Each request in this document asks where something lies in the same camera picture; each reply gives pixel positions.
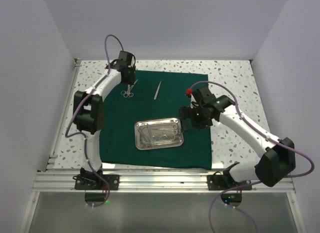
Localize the green surgical cloth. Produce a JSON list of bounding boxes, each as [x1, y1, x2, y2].
[[99, 71, 212, 170]]

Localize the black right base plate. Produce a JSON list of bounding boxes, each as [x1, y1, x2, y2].
[[206, 171, 252, 191]]

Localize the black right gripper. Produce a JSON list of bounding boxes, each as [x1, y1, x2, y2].
[[179, 104, 213, 133]]

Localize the steel scissors in tray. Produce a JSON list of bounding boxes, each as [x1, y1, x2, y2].
[[154, 125, 178, 135]]

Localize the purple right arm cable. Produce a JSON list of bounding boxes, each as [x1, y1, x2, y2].
[[186, 80, 316, 233]]

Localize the steel forceps with ring handles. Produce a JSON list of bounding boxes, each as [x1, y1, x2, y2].
[[121, 80, 138, 98]]

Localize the stainless steel instrument tray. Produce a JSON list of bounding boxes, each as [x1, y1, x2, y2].
[[134, 117, 184, 151]]

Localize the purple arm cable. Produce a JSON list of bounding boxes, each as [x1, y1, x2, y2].
[[186, 80, 316, 233], [65, 34, 126, 208]]

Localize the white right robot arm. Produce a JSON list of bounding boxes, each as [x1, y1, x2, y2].
[[179, 85, 296, 190]]

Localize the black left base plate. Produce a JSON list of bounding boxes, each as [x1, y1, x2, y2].
[[72, 174, 120, 191]]

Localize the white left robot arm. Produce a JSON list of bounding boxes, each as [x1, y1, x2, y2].
[[71, 50, 136, 190]]

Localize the steel tweezers in tray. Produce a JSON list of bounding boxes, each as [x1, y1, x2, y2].
[[141, 124, 155, 146]]

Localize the steel tweezers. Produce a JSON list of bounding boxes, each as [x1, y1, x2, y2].
[[141, 124, 155, 146], [153, 81, 162, 100]]

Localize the aluminium front rail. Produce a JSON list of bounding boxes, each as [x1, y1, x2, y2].
[[31, 167, 297, 194]]

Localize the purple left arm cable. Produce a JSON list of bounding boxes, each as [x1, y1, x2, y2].
[[65, 34, 126, 208]]

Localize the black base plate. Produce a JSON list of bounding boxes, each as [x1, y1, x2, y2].
[[72, 174, 120, 191], [206, 171, 252, 191]]

